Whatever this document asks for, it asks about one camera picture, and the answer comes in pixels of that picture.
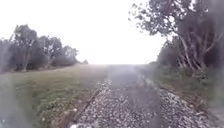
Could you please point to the grey gravel path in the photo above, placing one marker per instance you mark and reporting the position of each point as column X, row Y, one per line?
column 133, row 106

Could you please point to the dense dark trees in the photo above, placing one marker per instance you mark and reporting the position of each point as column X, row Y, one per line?
column 193, row 36

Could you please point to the grass verge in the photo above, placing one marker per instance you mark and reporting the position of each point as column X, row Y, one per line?
column 186, row 81

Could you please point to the grass field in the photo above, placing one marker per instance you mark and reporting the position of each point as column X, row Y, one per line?
column 50, row 86

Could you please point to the row of trees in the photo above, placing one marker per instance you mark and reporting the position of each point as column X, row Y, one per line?
column 36, row 50

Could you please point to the robot's own part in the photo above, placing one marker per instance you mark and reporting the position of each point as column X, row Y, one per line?
column 73, row 126

